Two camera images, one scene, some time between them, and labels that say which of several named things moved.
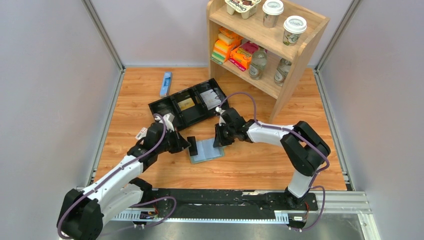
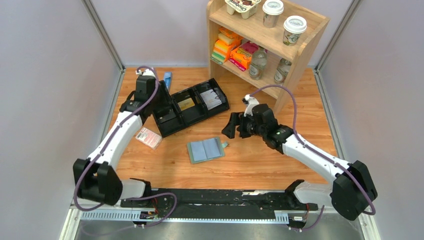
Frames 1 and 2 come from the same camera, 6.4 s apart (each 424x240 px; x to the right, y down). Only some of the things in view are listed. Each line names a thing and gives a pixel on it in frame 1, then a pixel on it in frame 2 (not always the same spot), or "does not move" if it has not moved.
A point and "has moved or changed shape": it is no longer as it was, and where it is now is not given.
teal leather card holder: x=206 y=151 does not move
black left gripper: x=180 y=143 to x=167 y=101
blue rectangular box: x=166 y=84 does not move
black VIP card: x=193 y=149 has moved or changed shape
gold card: x=186 y=104 does not move
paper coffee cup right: x=294 y=26 does not move
